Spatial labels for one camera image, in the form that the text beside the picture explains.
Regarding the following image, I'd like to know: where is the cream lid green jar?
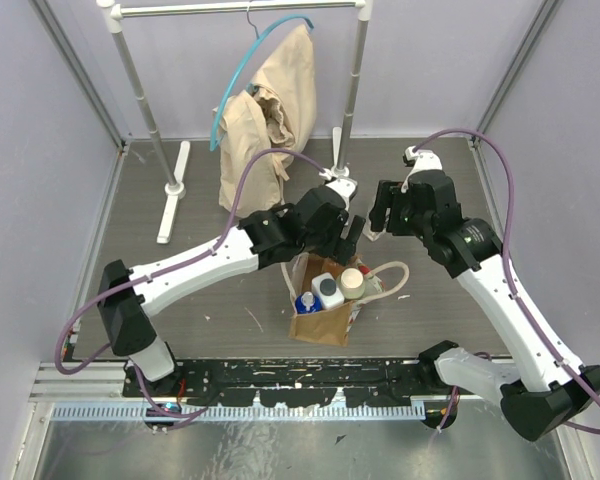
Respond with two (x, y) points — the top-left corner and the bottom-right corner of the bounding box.
(337, 267), (366, 301)

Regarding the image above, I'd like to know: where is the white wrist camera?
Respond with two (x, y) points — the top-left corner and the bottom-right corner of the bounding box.
(319, 170), (358, 210)
(401, 146), (442, 193)

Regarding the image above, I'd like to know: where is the white metal clothes rack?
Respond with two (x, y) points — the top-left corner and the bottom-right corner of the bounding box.
(97, 0), (374, 245)

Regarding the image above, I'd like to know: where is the blue clothes hanger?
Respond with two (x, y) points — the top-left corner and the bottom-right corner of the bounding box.
(209, 14), (314, 152)

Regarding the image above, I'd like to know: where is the beige cloth garment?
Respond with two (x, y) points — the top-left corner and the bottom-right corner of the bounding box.
(212, 25), (317, 210)

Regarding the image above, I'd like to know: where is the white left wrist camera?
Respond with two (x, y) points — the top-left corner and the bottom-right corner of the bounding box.
(319, 170), (358, 210)

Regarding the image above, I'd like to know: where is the white slotted cable duct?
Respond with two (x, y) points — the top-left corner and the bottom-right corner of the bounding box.
(50, 401), (426, 423)

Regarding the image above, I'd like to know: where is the canvas tote bag with handles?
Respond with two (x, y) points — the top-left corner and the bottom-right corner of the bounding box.
(281, 254), (410, 347)

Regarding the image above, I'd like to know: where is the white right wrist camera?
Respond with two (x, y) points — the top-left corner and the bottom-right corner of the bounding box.
(401, 146), (442, 193)

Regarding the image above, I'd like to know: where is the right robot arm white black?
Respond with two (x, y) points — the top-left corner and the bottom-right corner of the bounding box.
(369, 170), (600, 441)

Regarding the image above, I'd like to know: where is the white bottle grey cap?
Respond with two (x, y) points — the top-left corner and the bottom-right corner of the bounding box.
(311, 272), (345, 311)

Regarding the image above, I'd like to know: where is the small green led board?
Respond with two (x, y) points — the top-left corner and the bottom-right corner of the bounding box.
(145, 402), (182, 418)

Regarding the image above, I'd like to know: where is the blue bottle white pump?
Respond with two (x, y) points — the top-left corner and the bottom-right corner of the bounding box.
(294, 291), (322, 315)

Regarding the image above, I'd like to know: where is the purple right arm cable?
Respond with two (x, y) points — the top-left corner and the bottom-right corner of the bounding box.
(412, 128), (600, 436)

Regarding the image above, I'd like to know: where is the dark cap clear bottle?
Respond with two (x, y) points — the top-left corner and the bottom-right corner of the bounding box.
(363, 220), (385, 242)

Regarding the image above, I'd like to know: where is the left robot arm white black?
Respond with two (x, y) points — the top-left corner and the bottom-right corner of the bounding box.
(97, 179), (365, 396)

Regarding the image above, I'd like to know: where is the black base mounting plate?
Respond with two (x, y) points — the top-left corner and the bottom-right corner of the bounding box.
(147, 357), (451, 408)

